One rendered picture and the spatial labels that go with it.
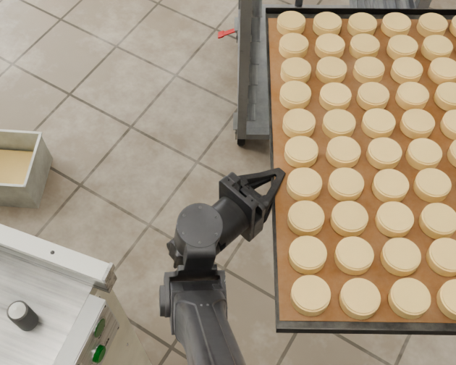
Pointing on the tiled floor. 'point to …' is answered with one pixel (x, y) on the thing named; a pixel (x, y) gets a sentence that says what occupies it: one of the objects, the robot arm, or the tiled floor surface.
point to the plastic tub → (15, 167)
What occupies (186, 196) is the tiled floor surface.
